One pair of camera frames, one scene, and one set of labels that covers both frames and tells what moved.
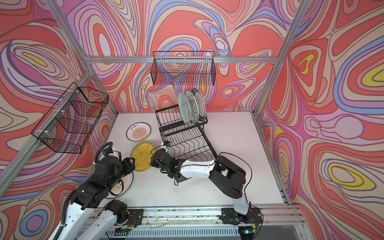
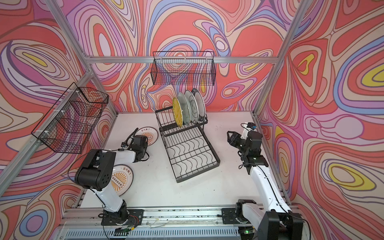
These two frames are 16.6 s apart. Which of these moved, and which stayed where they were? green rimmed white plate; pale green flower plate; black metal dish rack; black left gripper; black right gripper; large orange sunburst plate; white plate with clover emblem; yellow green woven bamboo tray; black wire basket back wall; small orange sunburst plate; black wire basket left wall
Moved: black left gripper; black right gripper; small orange sunburst plate; yellow green woven bamboo tray
Stayed: pale green flower plate; white plate with clover emblem; black wire basket left wall; black metal dish rack; green rimmed white plate; large orange sunburst plate; black wire basket back wall
